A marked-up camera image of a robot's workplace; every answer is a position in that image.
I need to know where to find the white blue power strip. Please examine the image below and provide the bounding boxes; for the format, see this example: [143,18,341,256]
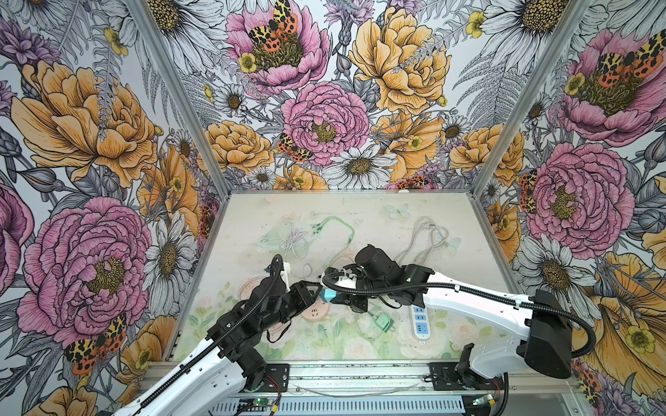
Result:
[410,306,431,341]

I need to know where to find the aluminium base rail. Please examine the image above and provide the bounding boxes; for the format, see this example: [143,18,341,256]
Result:
[137,358,579,399]

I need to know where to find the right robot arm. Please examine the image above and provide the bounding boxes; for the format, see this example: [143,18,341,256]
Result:
[321,244,597,388]

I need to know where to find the aluminium corner post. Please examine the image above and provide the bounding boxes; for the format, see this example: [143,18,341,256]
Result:
[128,1,232,202]
[470,0,591,197]

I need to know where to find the green USB cable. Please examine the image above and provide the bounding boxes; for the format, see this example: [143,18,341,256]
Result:
[311,215,357,245]

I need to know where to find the white power strip cord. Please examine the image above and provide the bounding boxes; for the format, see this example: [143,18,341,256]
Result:
[392,216,449,266]

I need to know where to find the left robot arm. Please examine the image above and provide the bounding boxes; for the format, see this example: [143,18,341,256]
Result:
[116,255,322,415]

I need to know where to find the round pink power socket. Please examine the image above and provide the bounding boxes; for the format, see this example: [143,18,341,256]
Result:
[300,303,331,322]

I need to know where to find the aluminium corner post left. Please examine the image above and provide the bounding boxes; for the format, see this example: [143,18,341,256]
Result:
[128,1,232,202]

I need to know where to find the lilac USB cable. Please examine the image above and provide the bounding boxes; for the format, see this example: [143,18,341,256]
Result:
[277,228,313,279]

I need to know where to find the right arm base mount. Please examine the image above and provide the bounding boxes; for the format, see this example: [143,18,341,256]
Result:
[423,362,505,391]

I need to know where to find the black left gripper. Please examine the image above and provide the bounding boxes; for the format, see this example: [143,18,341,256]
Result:
[262,280,323,330]

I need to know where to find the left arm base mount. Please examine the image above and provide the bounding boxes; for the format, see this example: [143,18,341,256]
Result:
[244,363,291,393]

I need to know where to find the aluminium corner post right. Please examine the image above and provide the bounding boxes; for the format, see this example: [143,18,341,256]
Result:
[470,0,591,197]

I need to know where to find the green charger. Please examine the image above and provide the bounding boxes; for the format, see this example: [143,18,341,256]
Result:
[372,312,394,333]

